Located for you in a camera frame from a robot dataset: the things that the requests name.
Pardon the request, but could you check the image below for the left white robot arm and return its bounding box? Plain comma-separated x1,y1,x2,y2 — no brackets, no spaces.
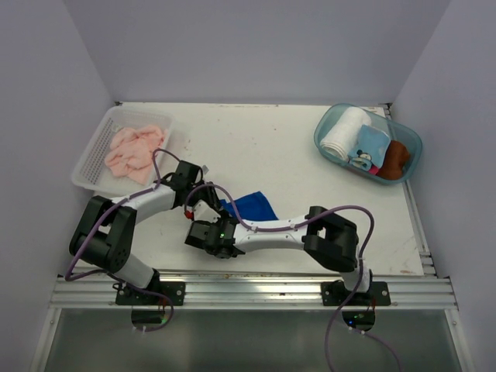
64,160,226,305

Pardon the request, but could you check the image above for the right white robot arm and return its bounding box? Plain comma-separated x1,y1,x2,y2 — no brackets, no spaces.
185,206,373,305

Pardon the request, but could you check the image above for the pink towel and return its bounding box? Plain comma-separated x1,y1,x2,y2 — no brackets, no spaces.
105,125,167,185

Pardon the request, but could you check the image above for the white plastic basket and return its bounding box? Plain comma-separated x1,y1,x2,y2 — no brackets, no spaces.
71,106,175,195

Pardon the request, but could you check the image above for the white rolled towel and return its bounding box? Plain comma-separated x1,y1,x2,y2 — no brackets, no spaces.
317,107,371,161

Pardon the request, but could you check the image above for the light blue cartoon towel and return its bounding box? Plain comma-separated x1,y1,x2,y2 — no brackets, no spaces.
348,125,391,171

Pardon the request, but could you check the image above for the teal transparent plastic tub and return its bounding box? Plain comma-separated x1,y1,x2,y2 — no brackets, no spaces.
314,103,422,185

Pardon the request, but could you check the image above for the brown rolled towel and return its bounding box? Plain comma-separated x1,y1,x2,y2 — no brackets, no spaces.
377,140,410,181

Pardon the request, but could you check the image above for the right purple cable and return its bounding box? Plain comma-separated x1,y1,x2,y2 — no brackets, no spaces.
183,182,401,372

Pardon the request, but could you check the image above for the purple cable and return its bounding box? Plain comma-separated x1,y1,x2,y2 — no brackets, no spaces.
64,147,183,332
183,182,401,372

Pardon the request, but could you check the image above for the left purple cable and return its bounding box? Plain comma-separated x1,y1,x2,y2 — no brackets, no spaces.
64,147,183,332

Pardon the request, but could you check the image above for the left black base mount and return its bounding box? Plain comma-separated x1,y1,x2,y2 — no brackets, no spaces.
112,281,185,306

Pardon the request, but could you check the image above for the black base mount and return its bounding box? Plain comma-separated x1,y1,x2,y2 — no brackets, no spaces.
112,281,185,306
320,281,391,307

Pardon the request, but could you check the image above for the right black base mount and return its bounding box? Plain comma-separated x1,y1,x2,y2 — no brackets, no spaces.
320,281,391,307

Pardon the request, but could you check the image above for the aluminium rail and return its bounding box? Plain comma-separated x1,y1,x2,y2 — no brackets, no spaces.
49,270,458,310

